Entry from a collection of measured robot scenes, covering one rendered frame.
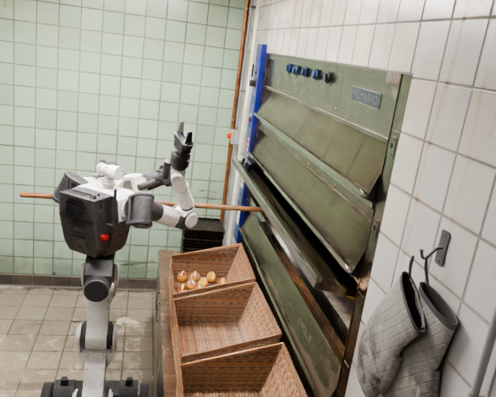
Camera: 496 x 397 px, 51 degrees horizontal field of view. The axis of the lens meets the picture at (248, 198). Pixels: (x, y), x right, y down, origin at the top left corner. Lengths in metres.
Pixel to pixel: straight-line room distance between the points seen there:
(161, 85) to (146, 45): 0.32
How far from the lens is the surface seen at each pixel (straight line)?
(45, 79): 4.23
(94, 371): 2.88
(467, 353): 1.27
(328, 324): 2.00
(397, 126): 1.60
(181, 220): 2.52
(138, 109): 4.19
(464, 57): 1.36
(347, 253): 1.81
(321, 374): 2.06
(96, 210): 2.34
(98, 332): 2.76
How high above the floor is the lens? 2.11
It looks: 16 degrees down
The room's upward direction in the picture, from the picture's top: 8 degrees clockwise
